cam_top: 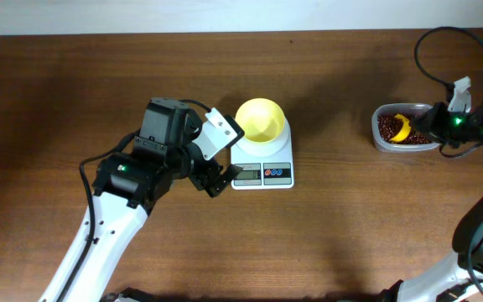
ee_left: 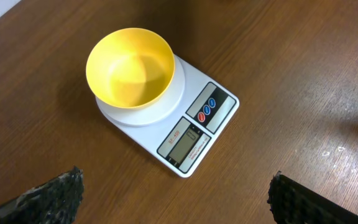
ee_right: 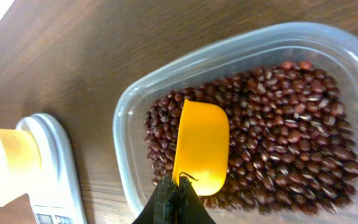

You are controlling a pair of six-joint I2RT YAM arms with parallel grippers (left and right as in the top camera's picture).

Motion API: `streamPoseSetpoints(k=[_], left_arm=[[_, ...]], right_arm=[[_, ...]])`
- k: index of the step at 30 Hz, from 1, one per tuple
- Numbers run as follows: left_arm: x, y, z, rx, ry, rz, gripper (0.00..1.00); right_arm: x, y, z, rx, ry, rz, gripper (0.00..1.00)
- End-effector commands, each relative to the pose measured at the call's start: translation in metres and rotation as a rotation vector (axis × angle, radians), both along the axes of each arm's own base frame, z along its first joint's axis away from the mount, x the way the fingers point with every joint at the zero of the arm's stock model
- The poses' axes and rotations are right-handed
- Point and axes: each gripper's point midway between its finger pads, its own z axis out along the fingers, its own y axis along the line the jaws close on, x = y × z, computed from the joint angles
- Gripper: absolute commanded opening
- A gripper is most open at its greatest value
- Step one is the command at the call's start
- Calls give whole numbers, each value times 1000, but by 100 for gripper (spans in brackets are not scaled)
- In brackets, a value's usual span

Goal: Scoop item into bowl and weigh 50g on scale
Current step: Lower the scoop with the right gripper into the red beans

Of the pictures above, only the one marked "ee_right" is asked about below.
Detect small yellow scoop bowl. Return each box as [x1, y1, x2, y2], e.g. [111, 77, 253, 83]
[172, 100, 229, 196]

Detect red beans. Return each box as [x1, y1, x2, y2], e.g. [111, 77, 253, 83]
[144, 61, 358, 215]

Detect clear plastic container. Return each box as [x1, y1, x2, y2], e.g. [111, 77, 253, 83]
[112, 22, 358, 223]

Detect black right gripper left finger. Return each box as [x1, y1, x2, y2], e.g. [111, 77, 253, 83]
[132, 175, 176, 224]

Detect white digital kitchen scale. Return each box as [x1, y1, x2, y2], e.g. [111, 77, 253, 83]
[16, 113, 87, 224]

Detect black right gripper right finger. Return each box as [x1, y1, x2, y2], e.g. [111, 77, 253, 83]
[177, 176, 215, 224]

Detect yellow plastic bowl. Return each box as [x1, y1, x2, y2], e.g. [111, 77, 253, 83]
[0, 129, 41, 207]

